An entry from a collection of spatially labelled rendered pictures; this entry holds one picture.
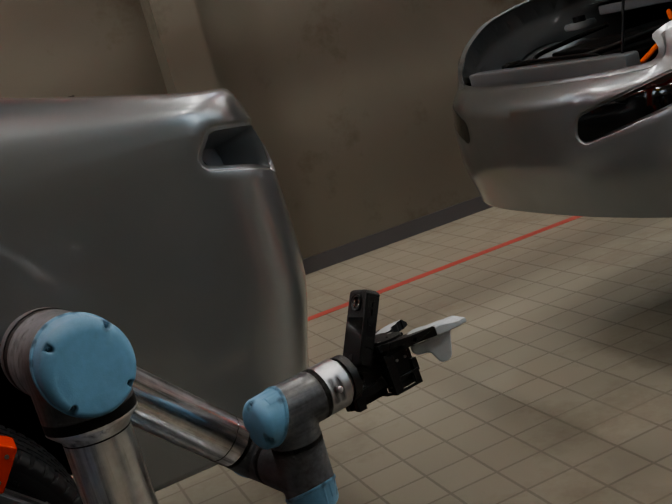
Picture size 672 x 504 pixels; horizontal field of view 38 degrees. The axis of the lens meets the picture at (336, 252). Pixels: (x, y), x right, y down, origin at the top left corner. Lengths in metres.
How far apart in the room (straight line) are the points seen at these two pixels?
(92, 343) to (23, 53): 5.90
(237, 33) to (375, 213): 1.74
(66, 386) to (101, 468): 0.12
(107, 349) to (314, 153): 6.32
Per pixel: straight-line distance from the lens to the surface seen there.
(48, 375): 1.15
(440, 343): 1.46
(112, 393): 1.18
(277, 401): 1.34
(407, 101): 7.75
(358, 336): 1.43
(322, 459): 1.39
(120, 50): 7.09
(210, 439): 1.44
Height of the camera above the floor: 1.70
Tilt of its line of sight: 12 degrees down
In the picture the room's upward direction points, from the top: 16 degrees counter-clockwise
